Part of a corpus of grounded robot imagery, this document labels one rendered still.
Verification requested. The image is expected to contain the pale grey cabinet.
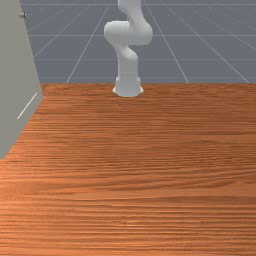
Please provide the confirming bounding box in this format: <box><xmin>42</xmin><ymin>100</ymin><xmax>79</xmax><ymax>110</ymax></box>
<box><xmin>0</xmin><ymin>0</ymin><xmax>45</xmax><ymax>161</ymax></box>

